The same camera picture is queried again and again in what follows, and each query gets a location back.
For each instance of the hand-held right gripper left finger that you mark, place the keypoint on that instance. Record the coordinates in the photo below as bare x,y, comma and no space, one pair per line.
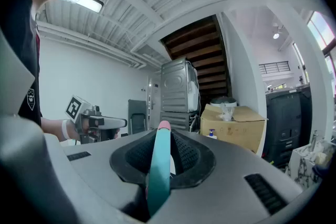
99,165

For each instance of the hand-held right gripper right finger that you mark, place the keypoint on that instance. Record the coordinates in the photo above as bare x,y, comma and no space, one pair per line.
223,204

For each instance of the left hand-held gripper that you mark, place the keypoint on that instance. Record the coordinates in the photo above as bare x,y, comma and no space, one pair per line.
76,108

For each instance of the person's left forearm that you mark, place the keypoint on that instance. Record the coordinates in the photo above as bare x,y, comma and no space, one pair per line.
52,128

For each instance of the white pump soap bottle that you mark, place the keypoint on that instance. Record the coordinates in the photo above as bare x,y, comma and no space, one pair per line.
211,135

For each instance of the person's left hand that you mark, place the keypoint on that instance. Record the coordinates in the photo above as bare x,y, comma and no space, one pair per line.
86,123

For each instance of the grey folding chair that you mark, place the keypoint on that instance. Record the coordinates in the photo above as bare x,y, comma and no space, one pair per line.
137,116

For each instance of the white door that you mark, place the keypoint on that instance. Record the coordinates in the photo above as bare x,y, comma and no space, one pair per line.
154,105

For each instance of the white wristband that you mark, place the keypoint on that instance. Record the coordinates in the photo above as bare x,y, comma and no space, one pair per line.
65,129

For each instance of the large cardboard box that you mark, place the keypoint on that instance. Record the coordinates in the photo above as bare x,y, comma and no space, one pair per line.
233,131

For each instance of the crumpled clear plastic wrap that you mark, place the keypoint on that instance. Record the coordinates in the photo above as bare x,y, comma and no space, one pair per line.
226,112

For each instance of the white marble-pattern box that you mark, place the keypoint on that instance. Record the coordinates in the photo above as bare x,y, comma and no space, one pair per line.
307,162

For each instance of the black cabinet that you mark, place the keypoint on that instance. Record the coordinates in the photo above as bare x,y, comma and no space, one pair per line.
287,126

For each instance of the round black and white pot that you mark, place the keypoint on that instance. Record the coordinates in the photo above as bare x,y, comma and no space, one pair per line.
223,101

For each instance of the dark wooden staircase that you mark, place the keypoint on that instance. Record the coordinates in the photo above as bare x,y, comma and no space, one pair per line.
202,55

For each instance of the person's black printed shirt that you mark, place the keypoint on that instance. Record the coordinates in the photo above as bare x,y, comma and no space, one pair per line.
18,60

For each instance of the rectangular ceiling light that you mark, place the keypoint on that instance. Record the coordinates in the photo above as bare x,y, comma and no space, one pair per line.
89,4

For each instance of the black balcony railing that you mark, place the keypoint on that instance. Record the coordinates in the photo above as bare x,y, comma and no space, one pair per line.
274,67

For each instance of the round pendant lamp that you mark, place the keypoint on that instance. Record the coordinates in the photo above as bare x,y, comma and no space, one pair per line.
276,35

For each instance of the window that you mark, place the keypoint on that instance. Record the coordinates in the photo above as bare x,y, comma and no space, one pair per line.
321,34

